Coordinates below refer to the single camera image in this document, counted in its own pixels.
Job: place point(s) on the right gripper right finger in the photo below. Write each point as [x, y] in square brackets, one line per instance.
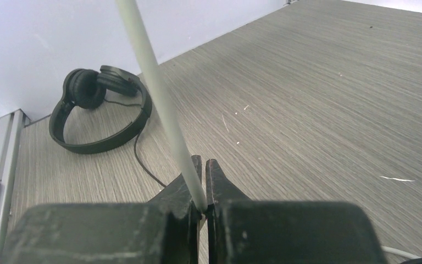
[242, 230]

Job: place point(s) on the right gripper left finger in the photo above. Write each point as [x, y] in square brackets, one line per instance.
[161, 230]

